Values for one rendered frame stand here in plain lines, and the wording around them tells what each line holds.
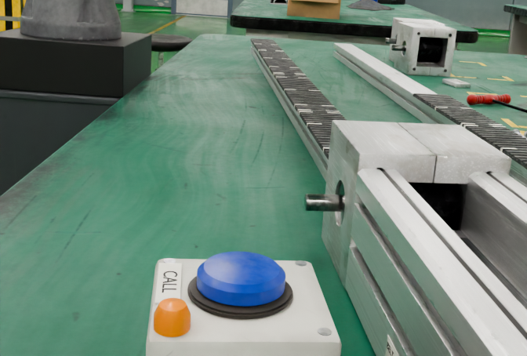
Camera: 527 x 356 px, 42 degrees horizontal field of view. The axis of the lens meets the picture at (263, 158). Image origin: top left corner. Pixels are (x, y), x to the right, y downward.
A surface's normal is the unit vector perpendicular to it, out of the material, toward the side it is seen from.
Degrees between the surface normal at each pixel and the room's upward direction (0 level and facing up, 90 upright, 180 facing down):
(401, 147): 0
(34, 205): 0
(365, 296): 90
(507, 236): 90
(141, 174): 0
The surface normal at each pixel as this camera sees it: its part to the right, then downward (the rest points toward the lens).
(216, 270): 0.02, -0.95
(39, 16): -0.33, -0.08
